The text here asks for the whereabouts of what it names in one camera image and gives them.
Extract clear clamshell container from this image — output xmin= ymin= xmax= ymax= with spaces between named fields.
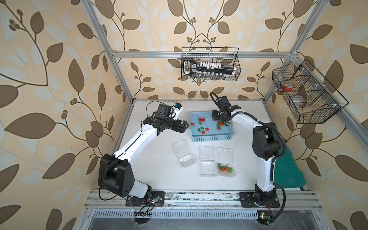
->
xmin=172 ymin=140 xmax=197 ymax=168
xmin=216 ymin=147 xmax=236 ymax=177
xmin=199 ymin=146 xmax=218 ymax=177

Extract packed strawberries cluster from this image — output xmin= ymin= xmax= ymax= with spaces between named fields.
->
xmin=218 ymin=163 xmax=233 ymax=174

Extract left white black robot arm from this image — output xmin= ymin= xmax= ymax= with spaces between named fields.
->
xmin=98 ymin=116 xmax=189 ymax=199

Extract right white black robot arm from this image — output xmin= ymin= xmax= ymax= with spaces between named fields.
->
xmin=210 ymin=93 xmax=286 ymax=207

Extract strawberries in blue basket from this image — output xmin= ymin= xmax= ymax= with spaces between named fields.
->
xmin=190 ymin=117 xmax=229 ymax=135

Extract blue plastic basket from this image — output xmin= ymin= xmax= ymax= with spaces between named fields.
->
xmin=189 ymin=111 xmax=235 ymax=142

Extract black white tool set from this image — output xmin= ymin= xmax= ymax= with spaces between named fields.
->
xmin=181 ymin=58 xmax=239 ymax=75

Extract red tape roll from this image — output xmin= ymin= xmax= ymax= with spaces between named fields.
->
xmin=282 ymin=83 xmax=294 ymax=92

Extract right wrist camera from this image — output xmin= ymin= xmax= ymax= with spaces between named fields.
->
xmin=216 ymin=96 xmax=231 ymax=110

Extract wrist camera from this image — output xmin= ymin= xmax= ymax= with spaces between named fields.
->
xmin=216 ymin=96 xmax=231 ymax=110
xmin=172 ymin=103 xmax=183 ymax=120

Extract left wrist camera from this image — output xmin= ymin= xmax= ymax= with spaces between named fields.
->
xmin=172 ymin=103 xmax=183 ymax=120

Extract back black wire basket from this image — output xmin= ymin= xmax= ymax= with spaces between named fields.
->
xmin=181 ymin=47 xmax=241 ymax=81

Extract black wire basket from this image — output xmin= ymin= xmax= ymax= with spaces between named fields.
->
xmin=272 ymin=59 xmax=349 ymax=124
xmin=181 ymin=47 xmax=241 ymax=81

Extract black corrugated cable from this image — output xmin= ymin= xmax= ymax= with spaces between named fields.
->
xmin=209 ymin=91 xmax=287 ymax=223

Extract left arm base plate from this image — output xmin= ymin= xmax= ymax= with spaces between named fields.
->
xmin=126 ymin=191 xmax=165 ymax=207

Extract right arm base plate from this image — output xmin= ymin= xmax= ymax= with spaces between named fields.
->
xmin=239 ymin=191 xmax=281 ymax=208

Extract right black wire basket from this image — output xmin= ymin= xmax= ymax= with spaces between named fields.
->
xmin=272 ymin=59 xmax=349 ymax=124

